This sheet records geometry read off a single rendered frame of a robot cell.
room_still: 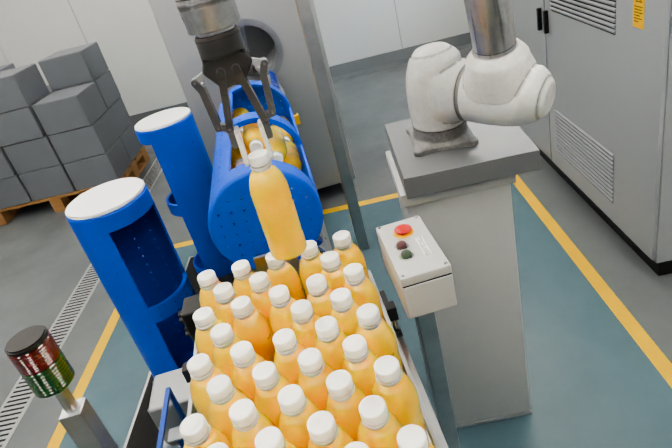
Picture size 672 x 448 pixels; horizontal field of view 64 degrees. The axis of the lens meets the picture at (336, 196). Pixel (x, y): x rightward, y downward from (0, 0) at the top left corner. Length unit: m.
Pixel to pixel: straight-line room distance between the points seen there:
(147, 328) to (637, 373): 1.82
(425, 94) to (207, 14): 0.75
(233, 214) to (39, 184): 3.96
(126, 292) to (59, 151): 3.03
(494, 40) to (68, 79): 4.29
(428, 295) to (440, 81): 0.61
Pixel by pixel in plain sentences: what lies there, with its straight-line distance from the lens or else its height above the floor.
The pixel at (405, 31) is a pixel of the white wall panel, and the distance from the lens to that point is 6.43.
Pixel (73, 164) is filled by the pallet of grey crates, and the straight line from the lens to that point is 4.99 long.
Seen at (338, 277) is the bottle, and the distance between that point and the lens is 1.09.
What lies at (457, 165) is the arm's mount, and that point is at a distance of 1.45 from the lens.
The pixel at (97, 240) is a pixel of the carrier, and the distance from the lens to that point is 1.97.
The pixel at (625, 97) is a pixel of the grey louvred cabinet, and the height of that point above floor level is 0.77.
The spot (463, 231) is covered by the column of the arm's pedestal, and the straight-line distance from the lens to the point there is 1.59.
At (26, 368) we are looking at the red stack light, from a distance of 0.97.
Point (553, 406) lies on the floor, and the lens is 2.21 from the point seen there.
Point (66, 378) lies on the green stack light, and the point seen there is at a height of 1.17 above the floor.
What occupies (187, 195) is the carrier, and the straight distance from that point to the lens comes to 2.75.
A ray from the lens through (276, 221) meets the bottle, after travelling 1.00.
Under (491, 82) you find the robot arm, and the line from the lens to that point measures 1.34.
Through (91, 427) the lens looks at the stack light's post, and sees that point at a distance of 1.07.
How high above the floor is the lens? 1.72
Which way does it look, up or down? 28 degrees down
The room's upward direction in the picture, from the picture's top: 15 degrees counter-clockwise
